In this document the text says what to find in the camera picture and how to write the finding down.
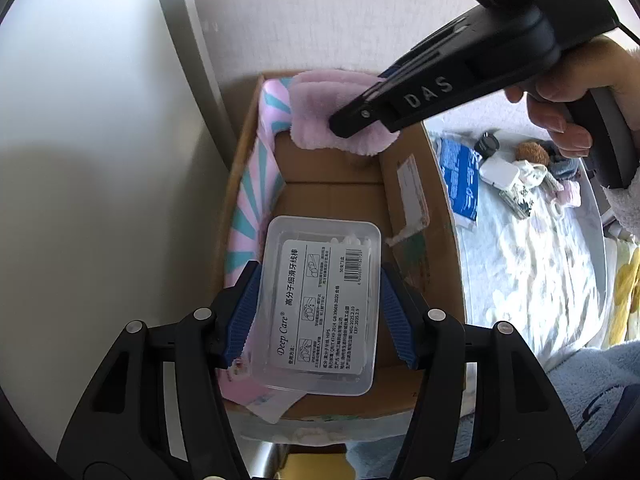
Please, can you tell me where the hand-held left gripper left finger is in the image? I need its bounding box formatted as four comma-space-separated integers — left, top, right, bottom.
56, 260, 263, 480

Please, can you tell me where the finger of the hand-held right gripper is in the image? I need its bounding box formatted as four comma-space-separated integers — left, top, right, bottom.
328, 55, 473, 137

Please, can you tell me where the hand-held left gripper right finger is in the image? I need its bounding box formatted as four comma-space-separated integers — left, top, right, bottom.
381, 262, 587, 480

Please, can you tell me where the clear plastic floss box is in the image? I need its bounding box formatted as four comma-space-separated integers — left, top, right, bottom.
248, 216, 382, 396

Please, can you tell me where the blue tissue packet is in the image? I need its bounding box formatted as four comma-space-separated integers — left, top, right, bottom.
434, 134, 481, 227

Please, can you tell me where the pink fuzzy headband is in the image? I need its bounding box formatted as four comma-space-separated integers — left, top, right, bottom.
287, 70, 401, 156

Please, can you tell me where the white charger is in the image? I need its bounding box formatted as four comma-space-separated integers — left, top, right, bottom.
480, 154, 521, 191

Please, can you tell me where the cardboard box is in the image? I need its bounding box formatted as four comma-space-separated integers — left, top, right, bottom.
210, 72, 468, 421

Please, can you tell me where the cream floral cloth pouch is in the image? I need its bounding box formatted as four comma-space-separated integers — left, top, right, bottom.
500, 160, 558, 218

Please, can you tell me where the grey fuzzy sock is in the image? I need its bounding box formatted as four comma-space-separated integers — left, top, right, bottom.
540, 140, 582, 181

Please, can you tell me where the small pink fuzzy scrunchie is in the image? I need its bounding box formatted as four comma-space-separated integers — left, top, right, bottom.
552, 180, 582, 209

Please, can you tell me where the person's right hand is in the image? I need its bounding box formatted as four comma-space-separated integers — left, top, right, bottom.
504, 37, 640, 161

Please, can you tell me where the black round lid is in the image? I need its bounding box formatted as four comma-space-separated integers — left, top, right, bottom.
474, 131, 502, 161

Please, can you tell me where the pink teal striped mailer bag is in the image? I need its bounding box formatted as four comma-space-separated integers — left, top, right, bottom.
222, 77, 307, 423

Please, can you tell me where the brown plush ball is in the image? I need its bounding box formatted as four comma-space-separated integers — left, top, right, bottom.
516, 141, 551, 166

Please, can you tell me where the pale floral table cloth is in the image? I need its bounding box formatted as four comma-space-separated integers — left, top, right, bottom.
422, 120, 608, 413

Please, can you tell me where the silver metal object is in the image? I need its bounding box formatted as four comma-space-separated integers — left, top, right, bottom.
247, 440, 347, 480

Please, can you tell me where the light blue fluffy robe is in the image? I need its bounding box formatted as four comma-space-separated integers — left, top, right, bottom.
345, 340, 640, 480

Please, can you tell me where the white cabinet panel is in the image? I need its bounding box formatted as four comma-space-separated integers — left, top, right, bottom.
0, 0, 238, 411

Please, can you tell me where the yellow printed cloth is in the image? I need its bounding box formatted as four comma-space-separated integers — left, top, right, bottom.
611, 245, 640, 347

